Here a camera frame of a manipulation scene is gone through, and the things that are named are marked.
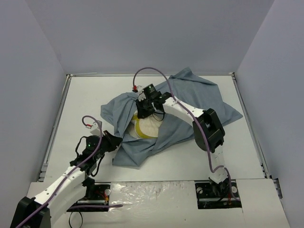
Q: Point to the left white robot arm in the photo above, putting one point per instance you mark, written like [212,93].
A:
[44,209]

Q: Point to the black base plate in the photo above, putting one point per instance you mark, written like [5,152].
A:
[98,195]
[213,196]

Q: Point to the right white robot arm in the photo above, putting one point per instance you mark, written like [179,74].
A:
[208,130]

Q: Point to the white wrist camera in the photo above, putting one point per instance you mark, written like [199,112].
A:
[137,89]
[95,128]

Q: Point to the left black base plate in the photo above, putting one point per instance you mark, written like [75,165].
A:
[98,195]

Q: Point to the striped pillowcase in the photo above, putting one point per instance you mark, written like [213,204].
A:
[192,93]

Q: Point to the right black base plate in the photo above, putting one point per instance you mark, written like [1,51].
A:
[213,196]

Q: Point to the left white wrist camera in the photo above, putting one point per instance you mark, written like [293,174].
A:
[95,128]

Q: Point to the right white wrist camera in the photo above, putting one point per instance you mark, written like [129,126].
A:
[137,89]

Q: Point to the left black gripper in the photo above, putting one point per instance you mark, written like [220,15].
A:
[111,141]

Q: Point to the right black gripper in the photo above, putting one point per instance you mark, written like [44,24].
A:
[144,109]

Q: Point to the cream white pillow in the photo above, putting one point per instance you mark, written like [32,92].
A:
[146,128]

